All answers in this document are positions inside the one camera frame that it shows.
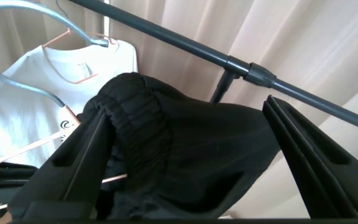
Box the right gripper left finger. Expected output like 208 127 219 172
7 108 115 219

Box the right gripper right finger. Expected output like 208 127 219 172
262 94 358 219

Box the black clothes rack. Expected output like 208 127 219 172
68 0 358 136

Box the black garment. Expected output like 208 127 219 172
78 72 282 220

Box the white printed t-shirt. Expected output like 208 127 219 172
0 39 139 169

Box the pink clothes hanger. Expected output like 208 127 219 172
0 0 129 216
41 27 119 85

